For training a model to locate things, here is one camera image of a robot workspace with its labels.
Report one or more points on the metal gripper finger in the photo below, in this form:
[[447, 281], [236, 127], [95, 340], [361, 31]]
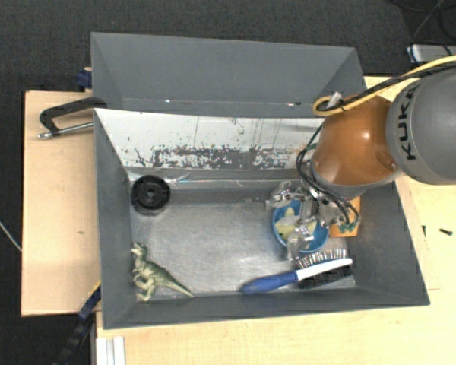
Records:
[[287, 196], [302, 234]]

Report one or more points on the pale yellow toy fruit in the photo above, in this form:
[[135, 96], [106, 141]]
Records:
[[285, 226]]

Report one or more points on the blue bowl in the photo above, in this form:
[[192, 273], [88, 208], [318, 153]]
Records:
[[321, 238]]

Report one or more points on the orange flat block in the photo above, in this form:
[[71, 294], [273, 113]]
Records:
[[355, 208]]

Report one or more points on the blue and white brush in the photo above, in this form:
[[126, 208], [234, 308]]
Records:
[[273, 281]]

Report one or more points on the small black screw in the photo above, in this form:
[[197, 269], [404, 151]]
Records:
[[447, 232]]

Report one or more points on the grey metal bin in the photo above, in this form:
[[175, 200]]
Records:
[[220, 70]]

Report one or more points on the black round tape roll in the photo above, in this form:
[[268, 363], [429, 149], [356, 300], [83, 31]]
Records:
[[142, 200]]

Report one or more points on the green toy dinosaur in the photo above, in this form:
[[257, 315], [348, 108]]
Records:
[[152, 272]]

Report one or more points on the pale wood board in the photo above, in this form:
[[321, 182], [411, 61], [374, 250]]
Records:
[[59, 211]]

